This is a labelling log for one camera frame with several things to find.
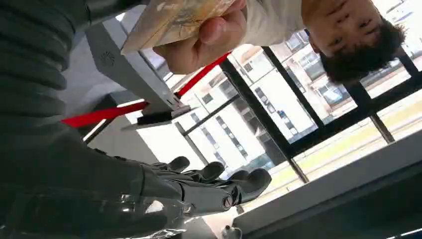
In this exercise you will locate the person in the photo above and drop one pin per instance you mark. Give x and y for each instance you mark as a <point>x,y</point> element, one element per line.
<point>349,29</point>

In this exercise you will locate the grey kiosk stand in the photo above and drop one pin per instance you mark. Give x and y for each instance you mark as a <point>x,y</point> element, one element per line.
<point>132,69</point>

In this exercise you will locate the black window frame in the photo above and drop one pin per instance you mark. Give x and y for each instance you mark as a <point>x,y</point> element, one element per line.
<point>263,115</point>

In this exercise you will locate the person's left hand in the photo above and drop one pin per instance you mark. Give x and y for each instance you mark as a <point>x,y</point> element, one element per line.
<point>197,49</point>

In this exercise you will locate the red barrier belt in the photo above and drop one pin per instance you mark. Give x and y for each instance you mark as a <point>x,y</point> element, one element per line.
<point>99,114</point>

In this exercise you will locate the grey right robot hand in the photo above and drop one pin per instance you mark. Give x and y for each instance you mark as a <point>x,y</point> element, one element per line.
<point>82,184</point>

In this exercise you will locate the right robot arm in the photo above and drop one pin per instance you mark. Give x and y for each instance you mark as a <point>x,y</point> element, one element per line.
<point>31,66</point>

